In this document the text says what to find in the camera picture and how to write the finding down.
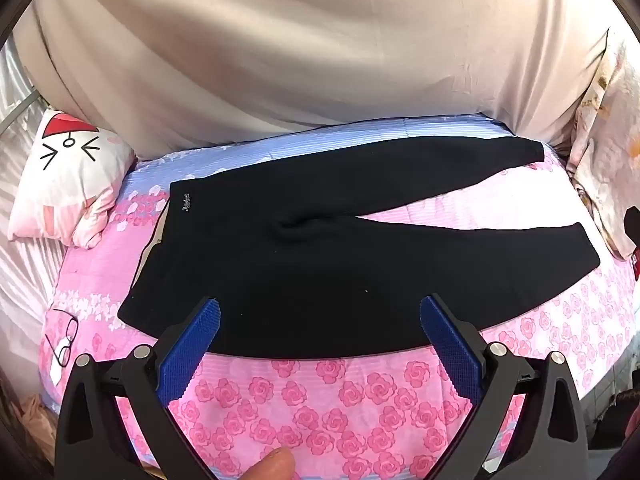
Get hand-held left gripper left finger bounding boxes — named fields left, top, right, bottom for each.
left=54, top=297, right=222, bottom=480

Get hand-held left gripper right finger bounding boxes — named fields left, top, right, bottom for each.
left=419, top=294, right=588, bottom=480

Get black pants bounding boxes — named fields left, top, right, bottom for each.
left=117, top=135, right=601, bottom=361

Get cream floral quilt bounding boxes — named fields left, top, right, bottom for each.
left=567, top=30, right=640, bottom=261

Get thin black eyeglasses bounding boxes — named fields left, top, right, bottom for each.
left=44, top=310, right=80, bottom=368

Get pink rose print bedsheet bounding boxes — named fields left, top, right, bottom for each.
left=37, top=115, right=640, bottom=480

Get white striped cloth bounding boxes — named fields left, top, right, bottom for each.
left=0, top=35, right=68, bottom=376

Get white cat print pillow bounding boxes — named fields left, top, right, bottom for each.
left=7, top=107, right=138, bottom=251

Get beige curtain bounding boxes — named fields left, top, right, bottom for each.
left=10, top=0, right=626, bottom=161

